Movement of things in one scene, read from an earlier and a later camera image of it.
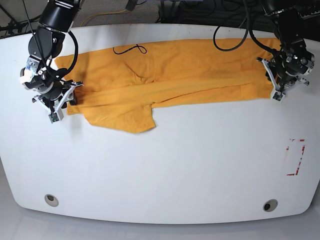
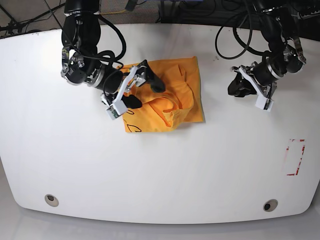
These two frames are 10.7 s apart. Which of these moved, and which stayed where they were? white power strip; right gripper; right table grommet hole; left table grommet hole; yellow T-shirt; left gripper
Moved: right gripper; left gripper; yellow T-shirt
Stayed: left table grommet hole; right table grommet hole; white power strip
